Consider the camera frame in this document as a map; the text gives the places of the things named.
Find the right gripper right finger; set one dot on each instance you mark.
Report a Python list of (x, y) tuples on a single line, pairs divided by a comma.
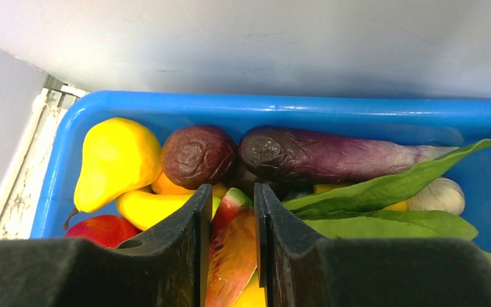
[(300, 267)]

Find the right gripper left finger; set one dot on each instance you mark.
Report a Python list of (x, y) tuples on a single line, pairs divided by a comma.
[(165, 265)]

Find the watermelon slice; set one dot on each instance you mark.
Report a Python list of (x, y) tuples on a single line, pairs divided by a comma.
[(233, 255)]

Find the yellow banana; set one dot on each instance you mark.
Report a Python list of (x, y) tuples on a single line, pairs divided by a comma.
[(143, 209), (253, 295)]

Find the red yellow apple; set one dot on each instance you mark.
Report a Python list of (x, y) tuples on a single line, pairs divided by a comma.
[(108, 231)]

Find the yellow bell pepper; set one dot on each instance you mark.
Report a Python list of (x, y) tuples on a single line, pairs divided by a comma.
[(164, 186)]

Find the green leafy vegetable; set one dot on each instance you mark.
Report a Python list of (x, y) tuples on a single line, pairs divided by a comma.
[(378, 208)]

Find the dark passion fruit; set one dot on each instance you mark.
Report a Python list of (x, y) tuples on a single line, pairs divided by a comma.
[(197, 155)]

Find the purple eggplant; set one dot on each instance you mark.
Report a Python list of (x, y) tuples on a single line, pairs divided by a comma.
[(281, 154)]

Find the yellow pear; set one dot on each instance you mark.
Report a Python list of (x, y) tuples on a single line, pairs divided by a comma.
[(118, 155)]

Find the white garlic bulb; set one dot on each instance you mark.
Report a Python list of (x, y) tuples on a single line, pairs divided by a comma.
[(442, 194)]

